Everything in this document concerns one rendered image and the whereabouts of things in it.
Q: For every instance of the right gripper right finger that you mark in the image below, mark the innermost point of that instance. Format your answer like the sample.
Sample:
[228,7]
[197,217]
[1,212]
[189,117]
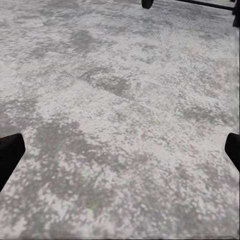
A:
[232,149]

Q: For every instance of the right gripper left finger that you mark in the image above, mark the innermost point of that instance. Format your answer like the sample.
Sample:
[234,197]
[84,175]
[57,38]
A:
[12,148]

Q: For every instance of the charcoal grill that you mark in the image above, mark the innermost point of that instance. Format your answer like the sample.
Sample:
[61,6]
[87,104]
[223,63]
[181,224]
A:
[235,11]

